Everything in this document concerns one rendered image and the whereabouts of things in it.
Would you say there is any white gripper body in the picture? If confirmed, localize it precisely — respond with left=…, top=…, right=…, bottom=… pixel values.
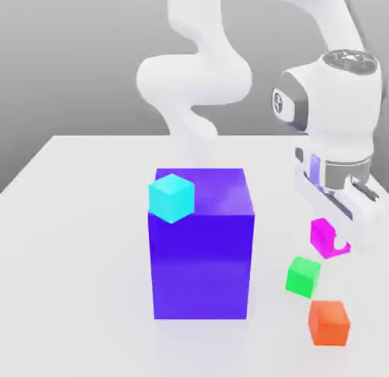
left=294, top=169, right=386, bottom=254

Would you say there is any small orange cube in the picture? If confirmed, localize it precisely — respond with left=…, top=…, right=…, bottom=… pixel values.
left=308, top=299, right=351, bottom=347

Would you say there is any small magenta cube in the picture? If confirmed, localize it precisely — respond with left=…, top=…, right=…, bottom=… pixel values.
left=309, top=217, right=353, bottom=260

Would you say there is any large purple box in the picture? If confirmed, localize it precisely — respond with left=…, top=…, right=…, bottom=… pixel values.
left=147, top=167, right=255, bottom=321

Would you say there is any small cyan cube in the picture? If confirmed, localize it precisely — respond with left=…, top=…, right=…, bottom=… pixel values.
left=147, top=173, right=195, bottom=225

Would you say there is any small green cube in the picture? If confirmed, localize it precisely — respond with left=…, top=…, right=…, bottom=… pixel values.
left=285, top=255, right=322, bottom=299

